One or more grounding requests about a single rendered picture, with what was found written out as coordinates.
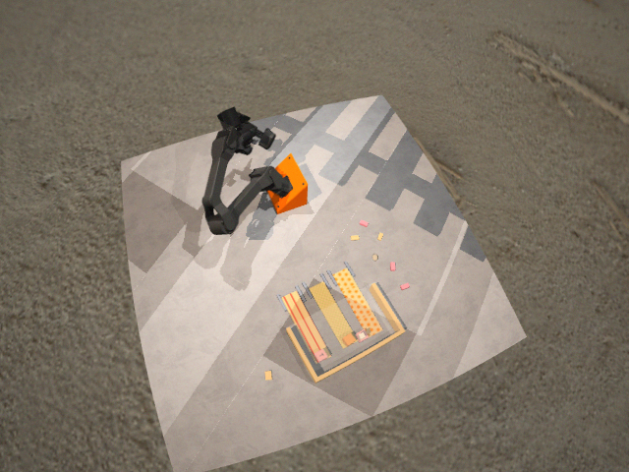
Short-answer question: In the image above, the orange strip with red lines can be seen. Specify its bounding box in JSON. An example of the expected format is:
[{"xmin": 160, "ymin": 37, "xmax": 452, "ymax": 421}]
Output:
[{"xmin": 282, "ymin": 291, "xmax": 309, "ymax": 324}]

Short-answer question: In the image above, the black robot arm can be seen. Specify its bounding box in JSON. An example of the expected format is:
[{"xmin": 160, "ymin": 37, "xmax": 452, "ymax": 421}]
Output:
[{"xmin": 202, "ymin": 107, "xmax": 293, "ymax": 235}]

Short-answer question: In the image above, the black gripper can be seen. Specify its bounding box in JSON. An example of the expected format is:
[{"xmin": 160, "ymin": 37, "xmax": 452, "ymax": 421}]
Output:
[{"xmin": 236, "ymin": 112, "xmax": 276, "ymax": 149}]

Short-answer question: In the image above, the orange patterned flat strip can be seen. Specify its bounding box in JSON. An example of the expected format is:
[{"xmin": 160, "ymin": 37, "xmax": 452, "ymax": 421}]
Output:
[{"xmin": 333, "ymin": 268, "xmax": 360, "ymax": 297}]

